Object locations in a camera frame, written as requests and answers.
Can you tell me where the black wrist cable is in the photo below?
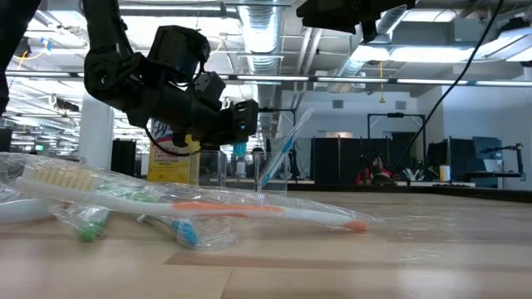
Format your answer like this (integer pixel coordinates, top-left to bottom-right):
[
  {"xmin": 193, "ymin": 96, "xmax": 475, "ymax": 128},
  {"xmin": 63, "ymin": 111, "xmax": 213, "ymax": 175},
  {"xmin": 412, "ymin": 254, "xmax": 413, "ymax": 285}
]
[
  {"xmin": 392, "ymin": 0, "xmax": 506, "ymax": 174},
  {"xmin": 143, "ymin": 124, "xmax": 203, "ymax": 158}
]

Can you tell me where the black partition wall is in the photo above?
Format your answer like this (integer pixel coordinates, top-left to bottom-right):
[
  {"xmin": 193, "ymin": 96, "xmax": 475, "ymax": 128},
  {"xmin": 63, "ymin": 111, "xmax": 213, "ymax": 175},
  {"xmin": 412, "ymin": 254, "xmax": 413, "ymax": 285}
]
[{"xmin": 311, "ymin": 136, "xmax": 425, "ymax": 184}]

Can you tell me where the black aluminium table frame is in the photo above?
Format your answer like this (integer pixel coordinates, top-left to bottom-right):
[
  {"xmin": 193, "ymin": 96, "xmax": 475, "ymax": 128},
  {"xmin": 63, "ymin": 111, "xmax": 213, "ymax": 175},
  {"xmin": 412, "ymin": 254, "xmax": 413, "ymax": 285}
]
[{"xmin": 286, "ymin": 181, "xmax": 532, "ymax": 204}]

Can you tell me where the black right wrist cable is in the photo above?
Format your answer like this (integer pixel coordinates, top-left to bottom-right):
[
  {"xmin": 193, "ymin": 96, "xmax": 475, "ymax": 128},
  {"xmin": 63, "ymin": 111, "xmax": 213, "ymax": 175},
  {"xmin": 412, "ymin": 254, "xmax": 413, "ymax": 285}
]
[{"xmin": 392, "ymin": 0, "xmax": 506, "ymax": 174}]

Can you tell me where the dark computer monitor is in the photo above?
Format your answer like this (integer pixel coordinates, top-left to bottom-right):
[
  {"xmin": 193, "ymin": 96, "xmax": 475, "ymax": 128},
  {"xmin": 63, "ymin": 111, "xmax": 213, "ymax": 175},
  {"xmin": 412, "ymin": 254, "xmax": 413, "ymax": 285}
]
[{"xmin": 426, "ymin": 135, "xmax": 504, "ymax": 189}]

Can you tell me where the person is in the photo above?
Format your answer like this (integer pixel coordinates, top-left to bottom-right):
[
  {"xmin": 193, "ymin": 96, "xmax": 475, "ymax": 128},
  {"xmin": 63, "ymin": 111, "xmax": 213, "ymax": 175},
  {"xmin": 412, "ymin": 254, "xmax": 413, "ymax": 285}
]
[{"xmin": 354, "ymin": 152, "xmax": 401, "ymax": 187}]

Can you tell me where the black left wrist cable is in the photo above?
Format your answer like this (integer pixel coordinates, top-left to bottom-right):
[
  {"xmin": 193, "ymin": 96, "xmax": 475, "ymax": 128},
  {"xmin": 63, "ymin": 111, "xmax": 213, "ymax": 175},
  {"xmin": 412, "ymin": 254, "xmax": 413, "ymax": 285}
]
[{"xmin": 143, "ymin": 124, "xmax": 203, "ymax": 158}]

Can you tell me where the black metal frame stand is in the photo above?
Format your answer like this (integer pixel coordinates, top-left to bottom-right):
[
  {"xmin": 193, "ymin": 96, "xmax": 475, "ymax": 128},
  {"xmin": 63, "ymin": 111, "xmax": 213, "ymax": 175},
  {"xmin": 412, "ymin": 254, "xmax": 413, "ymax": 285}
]
[{"xmin": 367, "ymin": 111, "xmax": 428, "ymax": 145}]

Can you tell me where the orange toothbrush in wrapper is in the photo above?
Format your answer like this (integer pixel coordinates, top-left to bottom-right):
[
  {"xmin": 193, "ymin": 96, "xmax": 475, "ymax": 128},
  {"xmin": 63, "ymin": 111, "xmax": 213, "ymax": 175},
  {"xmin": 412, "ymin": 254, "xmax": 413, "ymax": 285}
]
[
  {"xmin": 12, "ymin": 164, "xmax": 382, "ymax": 233},
  {"xmin": 0, "ymin": 196, "xmax": 57, "ymax": 226}
]

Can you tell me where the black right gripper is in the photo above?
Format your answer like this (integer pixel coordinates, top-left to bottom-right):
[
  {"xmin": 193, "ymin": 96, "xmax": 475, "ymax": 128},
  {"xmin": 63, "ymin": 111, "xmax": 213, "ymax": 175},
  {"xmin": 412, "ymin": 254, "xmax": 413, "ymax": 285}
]
[{"xmin": 296, "ymin": 0, "xmax": 416, "ymax": 43}]

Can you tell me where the silver ventilation duct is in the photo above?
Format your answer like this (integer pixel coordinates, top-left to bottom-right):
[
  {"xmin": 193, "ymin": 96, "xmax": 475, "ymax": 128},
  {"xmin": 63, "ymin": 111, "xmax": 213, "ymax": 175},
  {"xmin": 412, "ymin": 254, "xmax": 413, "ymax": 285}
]
[
  {"xmin": 332, "ymin": 3, "xmax": 411, "ymax": 82},
  {"xmin": 236, "ymin": 0, "xmax": 288, "ymax": 138}
]

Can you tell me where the green toothbrush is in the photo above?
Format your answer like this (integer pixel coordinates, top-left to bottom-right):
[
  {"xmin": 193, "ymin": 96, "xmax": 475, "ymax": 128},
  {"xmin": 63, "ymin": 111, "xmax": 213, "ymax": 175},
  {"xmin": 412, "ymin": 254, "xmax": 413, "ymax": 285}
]
[{"xmin": 49, "ymin": 205, "xmax": 111, "ymax": 244}]

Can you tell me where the yellow ceiling pendant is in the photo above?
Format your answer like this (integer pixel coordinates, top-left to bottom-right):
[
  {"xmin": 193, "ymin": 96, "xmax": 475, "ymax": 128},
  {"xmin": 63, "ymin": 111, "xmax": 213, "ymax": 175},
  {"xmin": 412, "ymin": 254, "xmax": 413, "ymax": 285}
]
[{"xmin": 377, "ymin": 61, "xmax": 387, "ymax": 105}]

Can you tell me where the black cabinet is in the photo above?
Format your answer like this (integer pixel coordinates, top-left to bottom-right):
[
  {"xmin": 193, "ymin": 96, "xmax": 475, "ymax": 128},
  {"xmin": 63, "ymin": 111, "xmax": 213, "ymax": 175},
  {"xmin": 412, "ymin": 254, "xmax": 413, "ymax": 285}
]
[{"xmin": 110, "ymin": 139, "xmax": 138, "ymax": 178}]

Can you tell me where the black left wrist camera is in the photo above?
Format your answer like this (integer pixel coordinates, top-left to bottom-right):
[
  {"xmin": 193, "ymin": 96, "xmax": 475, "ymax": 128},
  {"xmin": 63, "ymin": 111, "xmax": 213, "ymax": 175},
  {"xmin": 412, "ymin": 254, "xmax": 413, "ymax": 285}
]
[{"xmin": 191, "ymin": 71, "xmax": 229, "ymax": 110}]

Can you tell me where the long ceiling light strip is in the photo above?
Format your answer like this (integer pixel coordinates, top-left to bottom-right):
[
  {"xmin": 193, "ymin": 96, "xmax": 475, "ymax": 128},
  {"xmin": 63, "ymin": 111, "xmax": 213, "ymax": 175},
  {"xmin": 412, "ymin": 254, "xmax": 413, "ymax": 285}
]
[{"xmin": 0, "ymin": 69, "xmax": 532, "ymax": 87}]

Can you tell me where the black ceiling-mounted camera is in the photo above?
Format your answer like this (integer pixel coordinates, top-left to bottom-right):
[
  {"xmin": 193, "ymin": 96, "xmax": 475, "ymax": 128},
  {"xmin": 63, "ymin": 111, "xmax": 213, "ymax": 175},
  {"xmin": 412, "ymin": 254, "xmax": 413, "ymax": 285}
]
[{"xmin": 11, "ymin": 36, "xmax": 33, "ymax": 58}]

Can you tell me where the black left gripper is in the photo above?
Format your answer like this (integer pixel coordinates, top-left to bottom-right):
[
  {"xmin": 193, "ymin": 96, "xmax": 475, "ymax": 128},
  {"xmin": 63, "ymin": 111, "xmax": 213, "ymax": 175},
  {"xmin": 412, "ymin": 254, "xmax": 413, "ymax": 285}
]
[{"xmin": 170, "ymin": 89, "xmax": 259, "ymax": 146}]

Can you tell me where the clear plastic organizer holder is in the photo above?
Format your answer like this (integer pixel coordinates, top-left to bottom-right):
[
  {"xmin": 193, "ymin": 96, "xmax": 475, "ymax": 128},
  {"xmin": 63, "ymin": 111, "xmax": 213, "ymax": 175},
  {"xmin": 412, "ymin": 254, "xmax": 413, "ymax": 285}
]
[{"xmin": 197, "ymin": 149, "xmax": 291, "ymax": 195}]

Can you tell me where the white pillar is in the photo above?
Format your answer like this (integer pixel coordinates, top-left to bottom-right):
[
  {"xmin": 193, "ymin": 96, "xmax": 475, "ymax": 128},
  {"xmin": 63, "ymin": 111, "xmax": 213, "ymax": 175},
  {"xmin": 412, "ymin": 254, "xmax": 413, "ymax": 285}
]
[{"xmin": 77, "ymin": 93, "xmax": 116, "ymax": 169}]

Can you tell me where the yellow disinfecting wipes canister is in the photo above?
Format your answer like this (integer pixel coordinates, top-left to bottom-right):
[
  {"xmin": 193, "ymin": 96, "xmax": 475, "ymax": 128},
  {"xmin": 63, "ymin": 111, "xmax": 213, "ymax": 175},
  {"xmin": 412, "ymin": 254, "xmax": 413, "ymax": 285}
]
[{"xmin": 145, "ymin": 118, "xmax": 202, "ymax": 186}]

